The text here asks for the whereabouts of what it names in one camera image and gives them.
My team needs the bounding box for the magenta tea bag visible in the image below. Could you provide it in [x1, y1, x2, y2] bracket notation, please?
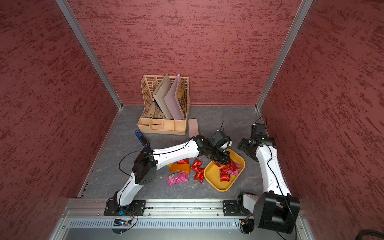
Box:
[228, 162, 243, 177]
[167, 172, 189, 186]

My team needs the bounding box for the pink eraser case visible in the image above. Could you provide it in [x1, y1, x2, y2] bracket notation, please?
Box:
[188, 119, 199, 138]

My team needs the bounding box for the orange tea bag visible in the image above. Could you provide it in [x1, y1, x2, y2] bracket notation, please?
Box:
[169, 164, 191, 174]

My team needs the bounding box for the blue stapler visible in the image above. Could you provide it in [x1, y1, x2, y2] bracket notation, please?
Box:
[135, 130, 150, 148]

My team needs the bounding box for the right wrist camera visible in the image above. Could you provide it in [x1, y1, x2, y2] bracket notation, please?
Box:
[251, 123, 266, 138]

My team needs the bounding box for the beige folder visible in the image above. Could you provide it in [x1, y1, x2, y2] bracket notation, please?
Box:
[154, 74, 174, 120]

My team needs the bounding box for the red tea bag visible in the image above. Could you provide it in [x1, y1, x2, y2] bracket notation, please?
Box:
[176, 159, 190, 165]
[220, 166, 231, 183]
[194, 168, 205, 184]
[191, 159, 203, 173]

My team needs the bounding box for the pink folder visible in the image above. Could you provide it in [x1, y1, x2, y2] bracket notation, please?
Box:
[165, 74, 185, 120]

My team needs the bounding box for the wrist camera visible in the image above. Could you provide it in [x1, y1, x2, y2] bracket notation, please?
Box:
[208, 130, 232, 151]
[251, 123, 266, 138]

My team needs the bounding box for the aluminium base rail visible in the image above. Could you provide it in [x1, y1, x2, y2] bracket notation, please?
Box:
[50, 199, 314, 240]

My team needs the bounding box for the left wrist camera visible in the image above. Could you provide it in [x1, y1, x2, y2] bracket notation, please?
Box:
[208, 130, 232, 151]

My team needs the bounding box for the beige plastic file organizer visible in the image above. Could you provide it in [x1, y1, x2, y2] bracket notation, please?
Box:
[138, 75, 190, 135]

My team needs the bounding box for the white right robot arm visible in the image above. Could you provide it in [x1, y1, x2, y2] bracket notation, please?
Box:
[238, 136, 301, 234]

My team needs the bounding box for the red tea bag top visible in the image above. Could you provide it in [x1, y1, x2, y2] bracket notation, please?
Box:
[220, 166, 231, 183]

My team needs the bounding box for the yellow plastic storage box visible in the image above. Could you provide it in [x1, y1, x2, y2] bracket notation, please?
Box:
[204, 149, 246, 192]

